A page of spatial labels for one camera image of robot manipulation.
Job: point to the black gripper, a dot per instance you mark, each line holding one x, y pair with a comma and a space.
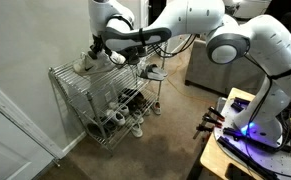
97, 47

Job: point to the white Nike sneaker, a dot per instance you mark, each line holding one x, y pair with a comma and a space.
86, 65

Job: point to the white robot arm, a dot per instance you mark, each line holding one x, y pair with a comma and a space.
262, 38

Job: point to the grey sneaker orange insole rack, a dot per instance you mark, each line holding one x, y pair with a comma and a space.
146, 111

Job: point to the black shoe left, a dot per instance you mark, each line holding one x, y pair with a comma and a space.
131, 56

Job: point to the black shoe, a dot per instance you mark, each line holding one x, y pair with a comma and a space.
141, 51
131, 56

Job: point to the black shoe right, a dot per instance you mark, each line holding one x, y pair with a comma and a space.
141, 51

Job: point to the black striped sneaker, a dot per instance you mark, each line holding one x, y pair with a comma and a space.
127, 96

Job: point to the right grey black slide sandal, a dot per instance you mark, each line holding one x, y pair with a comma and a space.
155, 69

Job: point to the dark brown shoe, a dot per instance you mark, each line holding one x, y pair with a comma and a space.
137, 102

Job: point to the white sneaker bottom shelf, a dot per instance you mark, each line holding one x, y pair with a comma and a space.
120, 107

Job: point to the white sneaker blue insole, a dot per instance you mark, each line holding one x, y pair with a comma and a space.
116, 117

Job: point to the dark grey shoe pair member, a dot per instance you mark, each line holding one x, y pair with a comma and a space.
109, 125

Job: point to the white grey sneaker floor right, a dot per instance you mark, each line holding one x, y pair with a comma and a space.
137, 115

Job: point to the white grey sneaker floor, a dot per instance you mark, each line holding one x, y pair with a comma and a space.
137, 115
136, 130

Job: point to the grey sneaker orange insole floor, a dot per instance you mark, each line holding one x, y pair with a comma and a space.
156, 108

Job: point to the white grey sneaker floor left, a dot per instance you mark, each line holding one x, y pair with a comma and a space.
136, 130

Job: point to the grey sofa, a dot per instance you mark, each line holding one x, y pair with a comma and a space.
240, 73

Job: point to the white door right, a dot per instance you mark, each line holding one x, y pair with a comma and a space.
25, 150

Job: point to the black orange clamp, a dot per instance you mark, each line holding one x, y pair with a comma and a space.
213, 116

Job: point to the wooden table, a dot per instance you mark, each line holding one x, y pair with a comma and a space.
216, 157

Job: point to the chrome wire shoe rack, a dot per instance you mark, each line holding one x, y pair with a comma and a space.
87, 98

